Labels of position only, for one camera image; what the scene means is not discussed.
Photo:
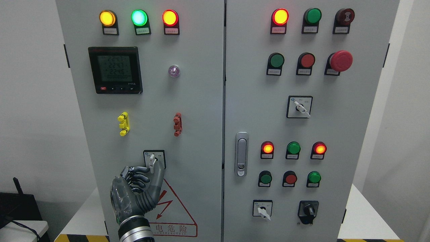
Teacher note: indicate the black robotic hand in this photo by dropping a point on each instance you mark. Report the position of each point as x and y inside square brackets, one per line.
[133, 193]

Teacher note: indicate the white rotary switch door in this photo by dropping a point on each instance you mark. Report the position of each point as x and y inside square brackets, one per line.
[154, 158]

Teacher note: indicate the silver black robot forearm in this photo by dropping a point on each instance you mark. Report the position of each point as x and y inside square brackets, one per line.
[135, 229]

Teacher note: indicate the green lit indicator light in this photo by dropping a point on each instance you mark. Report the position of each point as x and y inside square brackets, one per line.
[141, 22]

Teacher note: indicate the yellow indicator light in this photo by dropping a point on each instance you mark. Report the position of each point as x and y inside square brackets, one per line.
[109, 23]

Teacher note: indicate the red high voltage warning sticker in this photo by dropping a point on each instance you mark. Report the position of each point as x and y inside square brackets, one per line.
[170, 217]

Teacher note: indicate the yellow terminal connector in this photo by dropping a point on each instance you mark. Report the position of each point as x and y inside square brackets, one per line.
[123, 124]

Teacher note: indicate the red terminal connector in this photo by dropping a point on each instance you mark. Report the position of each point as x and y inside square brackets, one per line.
[177, 124]

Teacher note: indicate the grey left cabinet door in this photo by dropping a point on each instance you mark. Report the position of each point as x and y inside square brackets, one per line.
[193, 159]

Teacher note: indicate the grey cabinet door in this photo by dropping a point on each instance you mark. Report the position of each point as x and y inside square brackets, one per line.
[193, 159]
[256, 103]

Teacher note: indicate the black box with antenna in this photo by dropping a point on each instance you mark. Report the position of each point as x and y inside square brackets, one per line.
[18, 206]

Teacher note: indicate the black digital power meter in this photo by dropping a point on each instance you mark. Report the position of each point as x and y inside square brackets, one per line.
[116, 69]

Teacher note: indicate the clear small light bulb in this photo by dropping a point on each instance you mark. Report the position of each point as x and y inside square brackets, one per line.
[174, 71]

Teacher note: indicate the green push button lower left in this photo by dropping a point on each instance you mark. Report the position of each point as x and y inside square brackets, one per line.
[265, 179]

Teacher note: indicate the green push button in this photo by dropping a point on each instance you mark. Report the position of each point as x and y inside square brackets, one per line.
[265, 179]
[313, 179]
[274, 64]

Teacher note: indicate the red lit indicator lower left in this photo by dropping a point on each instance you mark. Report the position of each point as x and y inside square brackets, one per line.
[267, 150]

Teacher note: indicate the red lit indicator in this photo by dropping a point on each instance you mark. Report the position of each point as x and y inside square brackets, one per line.
[267, 150]
[318, 151]
[279, 21]

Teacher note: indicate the red push button lower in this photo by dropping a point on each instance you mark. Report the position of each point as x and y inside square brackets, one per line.
[289, 179]

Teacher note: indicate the red push button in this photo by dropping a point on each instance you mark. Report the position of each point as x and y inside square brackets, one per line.
[289, 179]
[305, 64]

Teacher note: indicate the green indicator lower middle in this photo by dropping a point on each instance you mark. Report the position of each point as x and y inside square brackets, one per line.
[293, 151]

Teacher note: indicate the red indicator light left door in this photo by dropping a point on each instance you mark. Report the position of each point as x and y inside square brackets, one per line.
[170, 22]

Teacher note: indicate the green push button lower right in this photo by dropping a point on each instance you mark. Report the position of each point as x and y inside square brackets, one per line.
[313, 179]

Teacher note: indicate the red lit indicator lower right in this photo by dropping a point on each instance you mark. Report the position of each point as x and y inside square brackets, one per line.
[318, 151]

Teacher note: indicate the green push button upper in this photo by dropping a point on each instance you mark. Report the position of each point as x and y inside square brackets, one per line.
[274, 64]

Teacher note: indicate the grey right cabinet door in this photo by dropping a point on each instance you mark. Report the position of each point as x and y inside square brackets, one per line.
[256, 103]

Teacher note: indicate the red push button upper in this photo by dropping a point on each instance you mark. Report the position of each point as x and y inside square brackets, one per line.
[305, 64]

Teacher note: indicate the red lit indicator top right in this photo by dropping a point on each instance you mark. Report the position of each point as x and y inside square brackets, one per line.
[279, 21]

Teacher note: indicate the white cabinet base platform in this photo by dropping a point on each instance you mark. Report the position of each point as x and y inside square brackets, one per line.
[361, 222]

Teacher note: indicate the green unlit indicator top right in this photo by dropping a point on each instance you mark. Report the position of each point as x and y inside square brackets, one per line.
[311, 20]

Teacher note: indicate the red emergency stop button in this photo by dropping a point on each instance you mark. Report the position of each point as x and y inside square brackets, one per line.
[338, 62]

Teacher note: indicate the dark red buzzer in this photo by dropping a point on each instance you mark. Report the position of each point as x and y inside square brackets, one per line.
[343, 20]

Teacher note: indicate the silver door latch handle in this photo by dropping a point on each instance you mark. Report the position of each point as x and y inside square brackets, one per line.
[241, 153]

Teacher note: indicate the white device with cable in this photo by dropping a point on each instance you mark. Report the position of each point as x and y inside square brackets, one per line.
[15, 233]

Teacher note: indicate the white rotary switch lower right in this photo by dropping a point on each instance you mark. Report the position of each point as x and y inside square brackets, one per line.
[262, 208]

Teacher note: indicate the white rotary switch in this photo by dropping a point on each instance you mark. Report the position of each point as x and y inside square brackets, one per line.
[299, 106]
[262, 208]

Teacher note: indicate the black selector knob switch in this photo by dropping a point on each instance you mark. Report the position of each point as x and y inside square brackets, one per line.
[307, 211]

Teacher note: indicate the white rotary switch upper right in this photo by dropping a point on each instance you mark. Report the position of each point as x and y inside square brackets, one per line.
[299, 106]

